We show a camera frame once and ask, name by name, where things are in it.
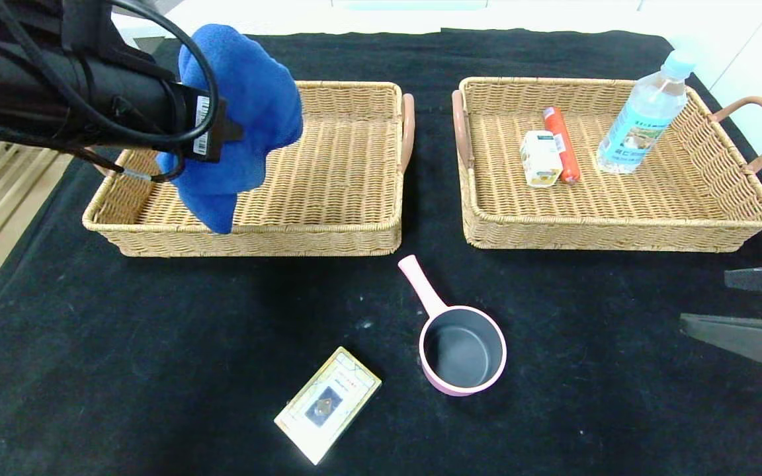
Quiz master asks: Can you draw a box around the playing card box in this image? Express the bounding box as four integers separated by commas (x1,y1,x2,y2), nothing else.
274,346,382,466

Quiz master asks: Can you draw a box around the blue towel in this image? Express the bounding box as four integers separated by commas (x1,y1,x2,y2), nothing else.
156,24,304,234

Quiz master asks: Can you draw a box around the braided black left arm cable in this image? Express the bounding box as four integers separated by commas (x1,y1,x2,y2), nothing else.
77,149,187,184

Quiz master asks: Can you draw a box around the white box with green label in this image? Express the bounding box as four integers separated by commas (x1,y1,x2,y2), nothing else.
520,130,564,188

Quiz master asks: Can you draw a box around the clear bottle with blue cap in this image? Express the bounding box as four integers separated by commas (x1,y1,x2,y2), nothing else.
596,50,698,175

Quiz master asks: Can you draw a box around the pink cup with handle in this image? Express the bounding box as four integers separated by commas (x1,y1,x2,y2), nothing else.
398,255,507,397

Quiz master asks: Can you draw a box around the orange packaged sausage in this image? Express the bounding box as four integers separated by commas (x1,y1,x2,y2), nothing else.
543,106,581,184

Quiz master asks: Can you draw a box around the wicker basket with brown handles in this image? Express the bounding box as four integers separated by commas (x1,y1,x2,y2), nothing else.
82,81,416,257
450,76,762,253

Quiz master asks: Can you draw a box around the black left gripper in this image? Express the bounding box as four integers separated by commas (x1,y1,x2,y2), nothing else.
134,71,244,163

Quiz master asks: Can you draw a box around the black table cloth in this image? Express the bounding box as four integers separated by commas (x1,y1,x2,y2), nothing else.
0,28,762,476

